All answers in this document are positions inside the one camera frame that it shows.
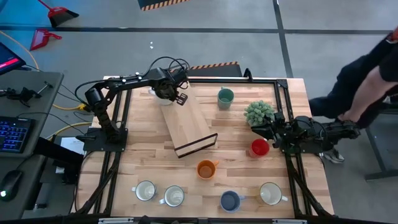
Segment black computer mouse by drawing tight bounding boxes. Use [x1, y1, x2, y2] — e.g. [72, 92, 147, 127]
[0, 170, 23, 202]

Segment black computer monitor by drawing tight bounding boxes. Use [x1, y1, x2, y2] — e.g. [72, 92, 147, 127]
[0, 42, 27, 75]

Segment yellow cable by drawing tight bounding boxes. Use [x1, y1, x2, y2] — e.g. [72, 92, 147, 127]
[45, 121, 93, 140]
[0, 30, 88, 111]

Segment silver metal bracket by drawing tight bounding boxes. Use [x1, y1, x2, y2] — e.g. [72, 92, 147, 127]
[272, 218, 308, 224]
[98, 217, 134, 224]

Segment thin black cable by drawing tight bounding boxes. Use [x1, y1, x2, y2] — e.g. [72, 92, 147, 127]
[26, 63, 85, 105]

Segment red mug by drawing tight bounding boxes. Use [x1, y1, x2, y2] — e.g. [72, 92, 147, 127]
[248, 138, 271, 159]

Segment person's shoe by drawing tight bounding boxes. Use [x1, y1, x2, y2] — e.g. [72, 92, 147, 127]
[323, 148, 346, 164]

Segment black metal table leg frame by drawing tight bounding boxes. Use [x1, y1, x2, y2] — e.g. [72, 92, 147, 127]
[363, 102, 398, 181]

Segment red dustpan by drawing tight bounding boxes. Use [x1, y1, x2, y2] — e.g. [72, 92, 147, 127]
[29, 28, 63, 52]

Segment black keyboard blue backlight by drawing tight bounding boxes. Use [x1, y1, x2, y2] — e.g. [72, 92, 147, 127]
[0, 116, 34, 154]

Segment red broom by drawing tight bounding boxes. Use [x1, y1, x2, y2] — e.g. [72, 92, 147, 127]
[37, 0, 80, 28]

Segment green succulent in patterned pot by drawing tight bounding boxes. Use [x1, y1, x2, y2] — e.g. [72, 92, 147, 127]
[243, 100, 276, 127]

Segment orange mug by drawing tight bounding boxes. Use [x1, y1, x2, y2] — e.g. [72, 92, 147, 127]
[196, 159, 220, 180]

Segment grey desk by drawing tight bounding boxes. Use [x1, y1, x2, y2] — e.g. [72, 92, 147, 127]
[0, 70, 65, 220]

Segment black mat hazard stripe edge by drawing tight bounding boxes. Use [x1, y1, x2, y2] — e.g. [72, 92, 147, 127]
[137, 0, 190, 12]
[169, 61, 243, 78]

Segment small black handle tool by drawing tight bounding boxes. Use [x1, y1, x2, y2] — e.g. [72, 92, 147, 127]
[37, 80, 53, 94]

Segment black arm cable loops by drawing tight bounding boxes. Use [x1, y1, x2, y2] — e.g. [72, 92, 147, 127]
[148, 55, 191, 82]

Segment blue mug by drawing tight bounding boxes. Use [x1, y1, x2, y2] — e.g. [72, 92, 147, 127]
[220, 190, 246, 213]

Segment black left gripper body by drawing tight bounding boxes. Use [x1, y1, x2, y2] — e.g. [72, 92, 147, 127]
[154, 72, 188, 100]

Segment white paper sheet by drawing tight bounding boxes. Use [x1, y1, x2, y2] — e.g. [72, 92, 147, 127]
[60, 136, 86, 156]

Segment green faceted mug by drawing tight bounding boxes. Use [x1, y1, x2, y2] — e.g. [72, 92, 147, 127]
[216, 86, 235, 110]

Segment black clamp tool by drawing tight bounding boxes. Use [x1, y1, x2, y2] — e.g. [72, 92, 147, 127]
[0, 86, 42, 108]

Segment wooden shelf black wire frame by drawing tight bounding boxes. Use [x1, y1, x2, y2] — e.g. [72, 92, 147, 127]
[158, 82, 218, 159]

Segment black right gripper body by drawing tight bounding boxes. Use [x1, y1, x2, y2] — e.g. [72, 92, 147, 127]
[271, 111, 290, 149]

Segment pale grey ceramic mug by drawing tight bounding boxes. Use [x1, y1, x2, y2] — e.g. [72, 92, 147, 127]
[159, 185, 185, 208]
[131, 180, 157, 202]
[257, 182, 289, 206]

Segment person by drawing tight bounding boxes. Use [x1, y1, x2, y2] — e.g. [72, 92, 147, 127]
[309, 26, 398, 131]

